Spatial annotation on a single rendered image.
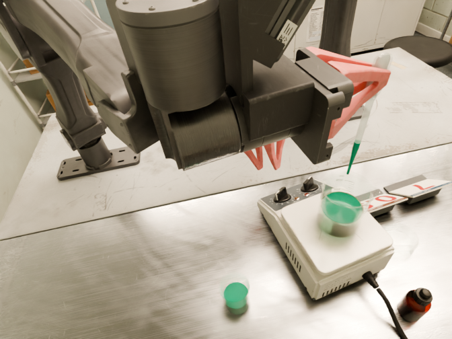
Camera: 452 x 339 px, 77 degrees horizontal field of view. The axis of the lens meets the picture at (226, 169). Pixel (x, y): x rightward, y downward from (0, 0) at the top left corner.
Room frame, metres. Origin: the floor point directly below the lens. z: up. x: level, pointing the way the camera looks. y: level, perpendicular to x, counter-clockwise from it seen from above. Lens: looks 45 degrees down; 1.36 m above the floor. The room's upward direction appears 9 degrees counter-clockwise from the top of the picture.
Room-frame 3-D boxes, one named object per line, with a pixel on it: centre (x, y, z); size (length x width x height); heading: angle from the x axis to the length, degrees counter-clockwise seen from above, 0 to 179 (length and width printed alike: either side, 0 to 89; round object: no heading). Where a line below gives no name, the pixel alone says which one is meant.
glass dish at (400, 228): (0.23, -0.27, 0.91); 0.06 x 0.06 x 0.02
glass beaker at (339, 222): (0.23, -0.15, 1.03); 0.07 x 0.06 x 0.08; 64
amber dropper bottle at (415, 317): (0.12, -0.23, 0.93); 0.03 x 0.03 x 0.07
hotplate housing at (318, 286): (0.25, -0.14, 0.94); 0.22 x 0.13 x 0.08; 14
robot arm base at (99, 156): (0.55, 0.31, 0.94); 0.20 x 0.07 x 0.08; 95
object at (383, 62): (0.23, -0.15, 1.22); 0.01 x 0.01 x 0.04; 14
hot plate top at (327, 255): (0.23, -0.15, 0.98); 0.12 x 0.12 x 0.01; 14
